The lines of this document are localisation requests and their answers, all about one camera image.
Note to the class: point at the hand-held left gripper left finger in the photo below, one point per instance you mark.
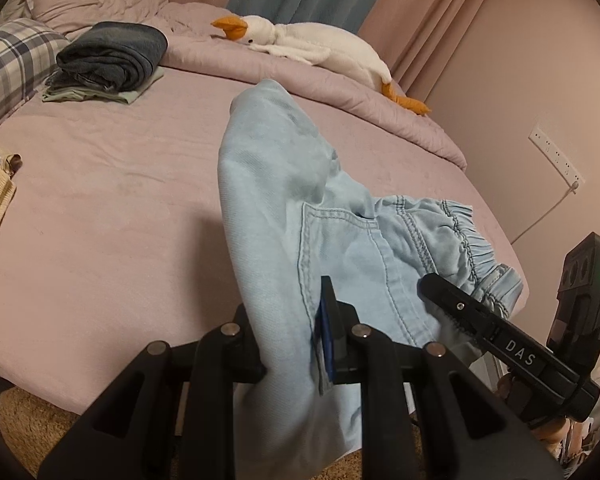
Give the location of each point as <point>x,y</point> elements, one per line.
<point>245,355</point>

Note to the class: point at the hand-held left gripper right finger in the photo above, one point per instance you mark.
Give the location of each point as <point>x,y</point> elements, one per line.
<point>325,330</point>

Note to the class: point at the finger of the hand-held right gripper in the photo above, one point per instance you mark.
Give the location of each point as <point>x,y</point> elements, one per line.
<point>455,300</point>

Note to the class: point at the light blue denim pants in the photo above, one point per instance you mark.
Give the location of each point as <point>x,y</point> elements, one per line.
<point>290,200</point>

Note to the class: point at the person's right hand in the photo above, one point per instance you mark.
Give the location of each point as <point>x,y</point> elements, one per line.
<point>552,440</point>

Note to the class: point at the bed with pink sheet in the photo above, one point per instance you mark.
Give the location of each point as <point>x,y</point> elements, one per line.
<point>130,185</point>

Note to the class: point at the beige fluffy rug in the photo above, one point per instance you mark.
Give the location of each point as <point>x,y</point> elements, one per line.
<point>25,425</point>

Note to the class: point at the light green folded garment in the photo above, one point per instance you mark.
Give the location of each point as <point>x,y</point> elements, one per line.
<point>130,95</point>

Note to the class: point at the white goose plush toy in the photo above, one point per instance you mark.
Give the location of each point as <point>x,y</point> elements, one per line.
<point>320,42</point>

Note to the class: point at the pink quilted duvet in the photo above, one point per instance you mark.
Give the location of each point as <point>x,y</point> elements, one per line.
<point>205,55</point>

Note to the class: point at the dark blue folded clothing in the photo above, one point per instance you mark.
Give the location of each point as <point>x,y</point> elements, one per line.
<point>115,50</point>

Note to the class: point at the blue plaid pillow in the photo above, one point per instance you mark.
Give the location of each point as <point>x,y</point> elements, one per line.
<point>15,60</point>

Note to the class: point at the white wall power strip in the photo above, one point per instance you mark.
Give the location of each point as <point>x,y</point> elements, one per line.
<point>555,152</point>

